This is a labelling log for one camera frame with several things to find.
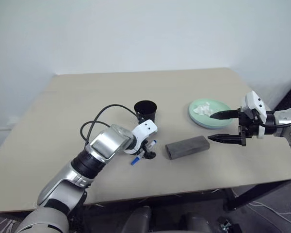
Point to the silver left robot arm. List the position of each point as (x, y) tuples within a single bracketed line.
[(87, 162)]

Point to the dark rounded shape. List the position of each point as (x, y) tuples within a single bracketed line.
[(138, 219)]

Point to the light blue round plate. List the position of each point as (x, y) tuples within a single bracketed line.
[(208, 125)]

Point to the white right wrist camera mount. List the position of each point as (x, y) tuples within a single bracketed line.
[(255, 102)]

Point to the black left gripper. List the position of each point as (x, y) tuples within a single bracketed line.
[(144, 145)]

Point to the white wall socket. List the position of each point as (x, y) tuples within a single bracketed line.
[(13, 121)]

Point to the black plastic cup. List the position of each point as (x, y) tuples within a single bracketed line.
[(145, 109)]

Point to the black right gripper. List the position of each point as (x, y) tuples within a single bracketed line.
[(248, 123)]

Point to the crumpled white tissue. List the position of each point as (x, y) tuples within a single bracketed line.
[(203, 109)]

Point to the black metal table frame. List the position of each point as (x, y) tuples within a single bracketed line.
[(254, 194)]

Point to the black caster wheel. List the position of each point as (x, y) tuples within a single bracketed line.
[(229, 225)]

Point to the mint green round plate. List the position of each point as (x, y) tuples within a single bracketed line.
[(219, 105)]

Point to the white marker with blue caps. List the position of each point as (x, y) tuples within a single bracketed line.
[(135, 161)]

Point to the grey sponge block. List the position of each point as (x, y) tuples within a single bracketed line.
[(187, 147)]

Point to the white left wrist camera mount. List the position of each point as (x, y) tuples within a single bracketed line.
[(145, 127)]

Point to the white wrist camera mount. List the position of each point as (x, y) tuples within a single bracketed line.
[(255, 102), (145, 127)]

